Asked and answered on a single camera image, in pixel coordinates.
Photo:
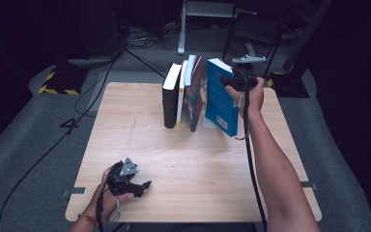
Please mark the black yellow striped stand base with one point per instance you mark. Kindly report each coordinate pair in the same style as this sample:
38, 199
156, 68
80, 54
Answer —
290, 87
61, 82

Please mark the person's right hand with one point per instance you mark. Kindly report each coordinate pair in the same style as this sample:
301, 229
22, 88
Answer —
256, 100

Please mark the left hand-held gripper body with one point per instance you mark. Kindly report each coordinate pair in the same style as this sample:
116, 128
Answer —
122, 183

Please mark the grey tape strip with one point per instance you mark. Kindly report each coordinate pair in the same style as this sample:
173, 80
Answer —
310, 186
75, 191

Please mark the thick blue book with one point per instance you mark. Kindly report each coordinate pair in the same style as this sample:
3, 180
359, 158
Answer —
219, 106

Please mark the black chair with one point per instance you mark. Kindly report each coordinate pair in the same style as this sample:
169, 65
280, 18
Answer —
254, 32

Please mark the colourful painted cover book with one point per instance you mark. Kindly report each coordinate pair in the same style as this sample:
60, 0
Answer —
194, 103

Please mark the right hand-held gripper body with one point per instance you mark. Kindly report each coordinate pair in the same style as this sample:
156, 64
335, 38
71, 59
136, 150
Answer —
246, 77

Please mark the yellow book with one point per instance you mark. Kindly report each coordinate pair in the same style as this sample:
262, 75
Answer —
181, 96

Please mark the grey metal desk leg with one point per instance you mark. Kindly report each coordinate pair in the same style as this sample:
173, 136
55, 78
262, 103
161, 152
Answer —
182, 32

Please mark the person's left hand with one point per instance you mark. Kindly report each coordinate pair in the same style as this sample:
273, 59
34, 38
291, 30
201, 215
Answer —
108, 203

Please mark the black book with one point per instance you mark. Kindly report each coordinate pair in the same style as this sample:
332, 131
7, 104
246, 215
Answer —
170, 103

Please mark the grey flat stand base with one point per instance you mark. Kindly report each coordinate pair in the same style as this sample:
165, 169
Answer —
93, 61

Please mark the dark slanted pole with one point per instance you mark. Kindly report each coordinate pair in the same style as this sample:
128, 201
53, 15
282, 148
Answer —
306, 35

